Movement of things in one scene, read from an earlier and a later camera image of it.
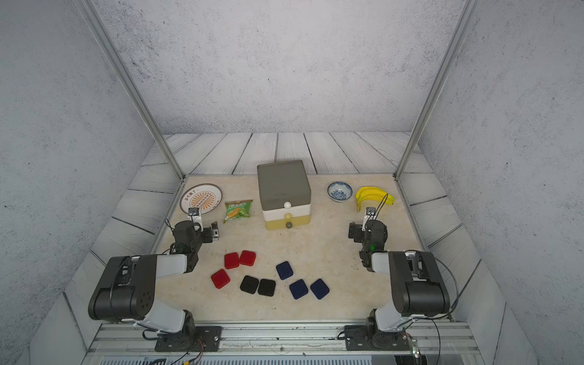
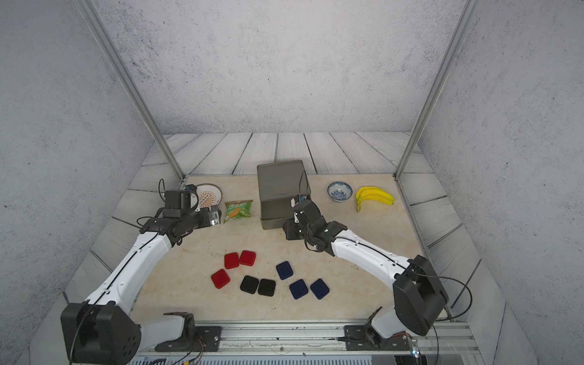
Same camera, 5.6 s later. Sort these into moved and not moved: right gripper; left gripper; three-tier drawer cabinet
Moved: right gripper; left gripper
Not moved: three-tier drawer cabinet
